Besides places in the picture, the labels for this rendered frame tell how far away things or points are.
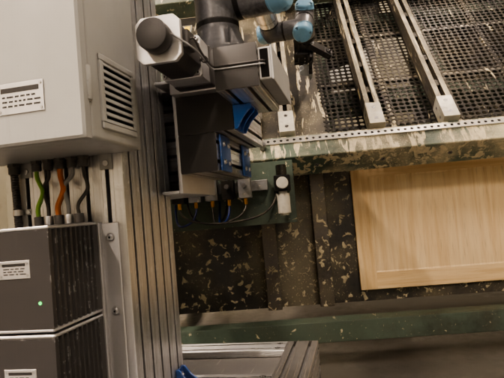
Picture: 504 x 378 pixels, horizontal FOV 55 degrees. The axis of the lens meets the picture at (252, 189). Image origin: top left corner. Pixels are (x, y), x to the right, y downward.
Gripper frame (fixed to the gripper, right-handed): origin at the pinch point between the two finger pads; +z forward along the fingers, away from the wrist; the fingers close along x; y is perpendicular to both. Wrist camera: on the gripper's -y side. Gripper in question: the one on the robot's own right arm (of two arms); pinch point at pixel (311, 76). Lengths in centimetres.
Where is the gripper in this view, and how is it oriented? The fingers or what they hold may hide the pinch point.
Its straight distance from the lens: 225.3
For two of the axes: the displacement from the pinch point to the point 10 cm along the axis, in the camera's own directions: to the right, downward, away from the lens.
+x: -1.0, 7.3, -6.7
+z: 1.1, 6.8, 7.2
